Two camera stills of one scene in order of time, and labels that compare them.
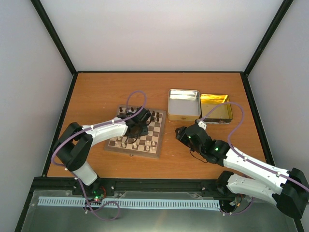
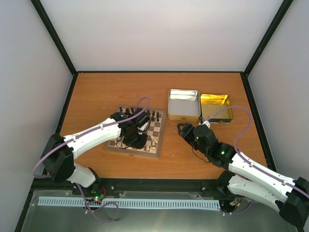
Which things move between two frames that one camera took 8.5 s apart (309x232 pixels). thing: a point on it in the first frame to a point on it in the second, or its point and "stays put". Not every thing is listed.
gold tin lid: [222, 114] stays put
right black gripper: [182, 137] to [186, 131]
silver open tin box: [184, 105] stays put
